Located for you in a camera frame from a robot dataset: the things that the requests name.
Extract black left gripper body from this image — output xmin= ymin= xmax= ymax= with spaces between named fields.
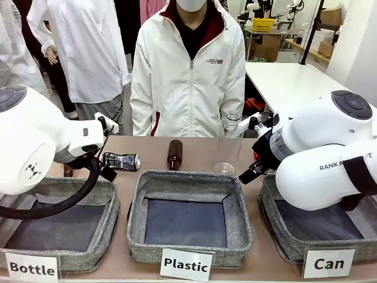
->
xmin=55 ymin=147 xmax=102 ymax=171

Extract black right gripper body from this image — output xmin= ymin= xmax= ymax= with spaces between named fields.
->
xmin=252 ymin=129 xmax=285 ymax=175

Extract crushed black drink can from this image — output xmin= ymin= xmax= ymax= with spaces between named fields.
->
xmin=99 ymin=152 xmax=141 ymax=172

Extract clear plastic bottle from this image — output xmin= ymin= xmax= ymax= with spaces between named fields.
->
xmin=213 ymin=110 xmax=244 ymax=176

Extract grey fabric basket plastic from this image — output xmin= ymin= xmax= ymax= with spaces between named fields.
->
xmin=127 ymin=169 xmax=253 ymax=269

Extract grey fabric basket can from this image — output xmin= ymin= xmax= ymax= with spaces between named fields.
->
xmin=257 ymin=173 xmax=377 ymax=265

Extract grey fabric basket bottle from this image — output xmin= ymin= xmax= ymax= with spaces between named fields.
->
xmin=0 ymin=176 xmax=121 ymax=274

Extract white Can label sign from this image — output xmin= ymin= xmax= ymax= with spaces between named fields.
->
xmin=302 ymin=248 xmax=357 ymax=279

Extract orange object under table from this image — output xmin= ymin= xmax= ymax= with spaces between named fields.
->
xmin=244 ymin=97 xmax=266 ymax=112

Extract grey mannequin trousers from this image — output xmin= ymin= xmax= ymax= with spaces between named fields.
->
xmin=76 ymin=94 xmax=125 ymax=135

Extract white side table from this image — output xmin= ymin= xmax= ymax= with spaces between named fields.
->
xmin=244 ymin=61 xmax=377 ymax=119

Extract wooden workbench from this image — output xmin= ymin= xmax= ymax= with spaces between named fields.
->
xmin=244 ymin=26 xmax=301 ymax=62

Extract white Plastic label sign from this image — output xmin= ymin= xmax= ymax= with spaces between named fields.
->
xmin=160 ymin=248 xmax=214 ymax=281

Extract white lab coat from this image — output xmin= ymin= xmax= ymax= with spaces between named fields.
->
xmin=26 ymin=0 xmax=132 ymax=104

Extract person in white jacket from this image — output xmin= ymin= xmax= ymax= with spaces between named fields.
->
xmin=129 ymin=0 xmax=247 ymax=138

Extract white Bottle label sign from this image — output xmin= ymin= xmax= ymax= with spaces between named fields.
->
xmin=4 ymin=252 xmax=59 ymax=283

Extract black slanted pole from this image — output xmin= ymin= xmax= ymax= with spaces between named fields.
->
xmin=299 ymin=0 xmax=323 ymax=65

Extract yellow plastic crate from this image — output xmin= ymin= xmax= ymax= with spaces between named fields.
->
xmin=252 ymin=17 xmax=274 ymax=32

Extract brown cardboard box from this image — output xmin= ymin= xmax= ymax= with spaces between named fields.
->
xmin=320 ymin=8 xmax=342 ymax=27

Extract pink hanging garment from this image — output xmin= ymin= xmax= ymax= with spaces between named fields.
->
xmin=140 ymin=0 xmax=160 ymax=26

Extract white face mask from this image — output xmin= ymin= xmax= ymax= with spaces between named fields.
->
xmin=176 ymin=0 xmax=207 ymax=12

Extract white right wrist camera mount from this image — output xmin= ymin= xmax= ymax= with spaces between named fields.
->
xmin=237 ymin=111 xmax=275 ymax=132

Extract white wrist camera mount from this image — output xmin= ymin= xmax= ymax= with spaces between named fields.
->
xmin=237 ymin=111 xmax=275 ymax=132
xmin=94 ymin=111 xmax=119 ymax=137

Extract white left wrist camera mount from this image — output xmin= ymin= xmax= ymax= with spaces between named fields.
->
xmin=94 ymin=111 xmax=119 ymax=137

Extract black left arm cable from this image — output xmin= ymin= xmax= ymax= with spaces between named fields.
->
xmin=0 ymin=156 xmax=102 ymax=221

